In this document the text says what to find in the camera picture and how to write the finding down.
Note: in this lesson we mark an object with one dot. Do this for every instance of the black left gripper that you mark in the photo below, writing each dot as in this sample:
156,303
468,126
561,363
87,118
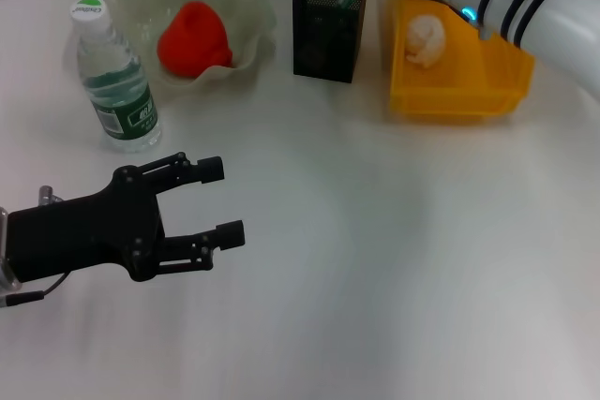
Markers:
84,236

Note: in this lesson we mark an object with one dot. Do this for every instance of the white paper ball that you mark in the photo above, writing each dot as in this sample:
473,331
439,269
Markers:
424,41

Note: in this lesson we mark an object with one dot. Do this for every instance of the clear water bottle green label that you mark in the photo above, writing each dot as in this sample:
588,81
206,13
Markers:
117,91

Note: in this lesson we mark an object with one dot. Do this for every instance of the red-orange round fruit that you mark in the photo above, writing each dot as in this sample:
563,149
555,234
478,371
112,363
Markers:
192,39

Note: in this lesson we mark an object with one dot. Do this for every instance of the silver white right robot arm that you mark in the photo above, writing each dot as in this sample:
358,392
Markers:
539,16

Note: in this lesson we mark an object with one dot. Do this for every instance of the black mesh pen holder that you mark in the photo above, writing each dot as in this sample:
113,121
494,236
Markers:
325,44

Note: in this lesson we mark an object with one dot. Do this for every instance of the pale green glass fruit plate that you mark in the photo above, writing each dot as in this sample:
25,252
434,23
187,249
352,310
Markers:
234,6

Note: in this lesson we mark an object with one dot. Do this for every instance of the left gripper metal connector plug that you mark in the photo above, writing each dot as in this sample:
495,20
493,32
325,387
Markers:
49,196

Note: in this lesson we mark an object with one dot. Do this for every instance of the yellow plastic bin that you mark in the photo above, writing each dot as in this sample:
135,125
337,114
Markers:
450,95

